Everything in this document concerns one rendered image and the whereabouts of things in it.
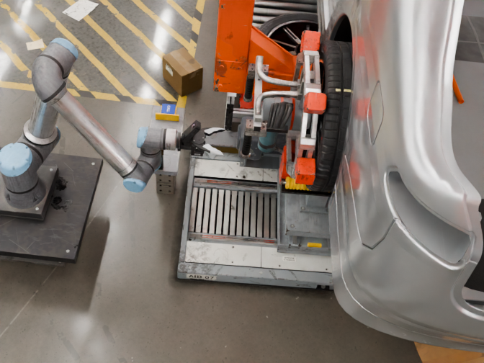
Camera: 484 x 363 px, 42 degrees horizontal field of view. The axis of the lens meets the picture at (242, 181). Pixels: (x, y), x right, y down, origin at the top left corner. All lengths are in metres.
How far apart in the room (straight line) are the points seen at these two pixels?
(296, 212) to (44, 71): 1.44
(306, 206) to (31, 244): 1.35
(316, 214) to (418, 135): 1.59
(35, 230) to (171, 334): 0.80
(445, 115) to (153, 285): 1.90
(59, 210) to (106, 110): 1.00
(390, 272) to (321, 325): 1.29
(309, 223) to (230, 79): 0.83
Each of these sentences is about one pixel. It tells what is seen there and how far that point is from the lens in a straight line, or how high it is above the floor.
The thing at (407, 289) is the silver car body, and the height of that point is 1.20.
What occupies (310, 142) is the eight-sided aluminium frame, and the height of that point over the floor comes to 0.97.
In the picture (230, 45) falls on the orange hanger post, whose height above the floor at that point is 0.84.
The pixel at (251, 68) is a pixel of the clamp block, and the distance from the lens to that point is 2.82.
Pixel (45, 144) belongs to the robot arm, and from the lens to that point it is 3.01.
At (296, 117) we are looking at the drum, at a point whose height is 0.89.
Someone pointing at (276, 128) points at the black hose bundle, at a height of 0.98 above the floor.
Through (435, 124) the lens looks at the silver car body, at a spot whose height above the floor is 1.66.
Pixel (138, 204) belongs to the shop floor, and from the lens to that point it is 3.48.
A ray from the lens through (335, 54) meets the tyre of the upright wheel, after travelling 2.61.
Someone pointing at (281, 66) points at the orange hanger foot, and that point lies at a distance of 3.21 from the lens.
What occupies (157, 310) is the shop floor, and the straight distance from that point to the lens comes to 3.16.
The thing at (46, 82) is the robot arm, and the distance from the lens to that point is 2.51.
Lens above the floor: 2.84
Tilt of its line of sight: 52 degrees down
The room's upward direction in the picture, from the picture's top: 8 degrees clockwise
